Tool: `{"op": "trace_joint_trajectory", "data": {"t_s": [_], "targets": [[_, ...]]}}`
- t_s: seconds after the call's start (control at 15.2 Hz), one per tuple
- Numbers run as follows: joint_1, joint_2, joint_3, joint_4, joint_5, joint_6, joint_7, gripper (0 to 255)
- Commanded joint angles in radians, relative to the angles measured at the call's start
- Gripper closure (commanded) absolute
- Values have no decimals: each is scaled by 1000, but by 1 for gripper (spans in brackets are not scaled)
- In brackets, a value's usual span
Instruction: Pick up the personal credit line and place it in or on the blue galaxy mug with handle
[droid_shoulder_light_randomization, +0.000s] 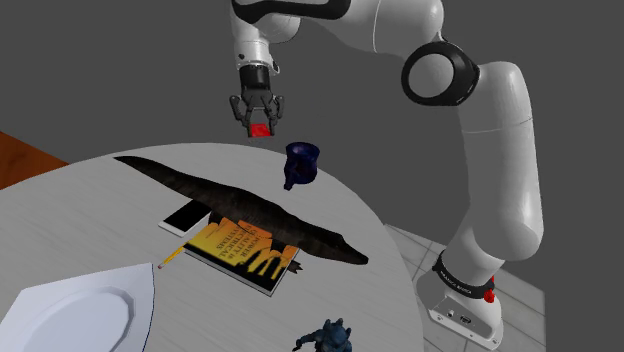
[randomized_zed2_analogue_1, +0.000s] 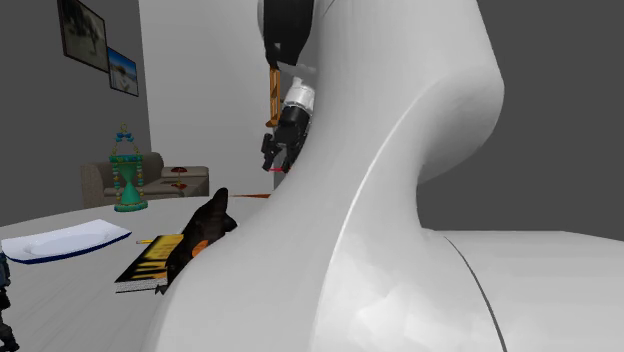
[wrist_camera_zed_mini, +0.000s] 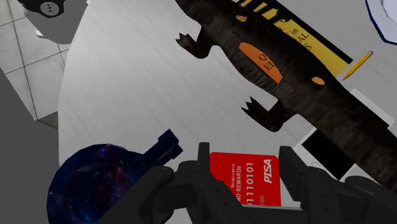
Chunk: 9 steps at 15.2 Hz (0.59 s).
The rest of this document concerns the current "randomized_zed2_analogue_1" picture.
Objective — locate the white plate blue rim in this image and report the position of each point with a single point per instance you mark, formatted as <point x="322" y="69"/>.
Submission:
<point x="58" y="242"/>

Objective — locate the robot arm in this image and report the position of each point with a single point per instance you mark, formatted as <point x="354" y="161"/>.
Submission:
<point x="390" y="195"/>

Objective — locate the green hourglass figure with beads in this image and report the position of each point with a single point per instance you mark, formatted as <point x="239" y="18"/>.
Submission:
<point x="129" y="192"/>

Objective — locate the dark framed wall picture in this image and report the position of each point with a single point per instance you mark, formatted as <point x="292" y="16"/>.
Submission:
<point x="84" y="31"/>

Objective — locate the yellow and black book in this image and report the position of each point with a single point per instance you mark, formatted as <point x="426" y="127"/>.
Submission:
<point x="151" y="261"/>

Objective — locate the yellow pencil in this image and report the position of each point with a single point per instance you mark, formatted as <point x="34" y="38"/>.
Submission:
<point x="144" y="241"/>

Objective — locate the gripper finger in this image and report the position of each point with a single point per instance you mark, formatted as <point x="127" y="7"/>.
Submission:
<point x="286" y="160"/>
<point x="268" y="148"/>

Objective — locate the grey brown sofa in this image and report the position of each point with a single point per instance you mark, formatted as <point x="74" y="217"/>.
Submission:
<point x="97" y="183"/>

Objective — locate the black bird figure orange patch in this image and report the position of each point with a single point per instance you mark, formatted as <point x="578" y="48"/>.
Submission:
<point x="204" y="229"/>

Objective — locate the blue framed wall picture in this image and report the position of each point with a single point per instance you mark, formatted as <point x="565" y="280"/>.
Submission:
<point x="123" y="72"/>

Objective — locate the dark blue grey figure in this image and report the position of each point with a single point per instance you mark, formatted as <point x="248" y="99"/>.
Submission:
<point x="4" y="292"/>

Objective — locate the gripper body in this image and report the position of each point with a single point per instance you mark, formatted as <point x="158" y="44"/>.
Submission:
<point x="292" y="126"/>

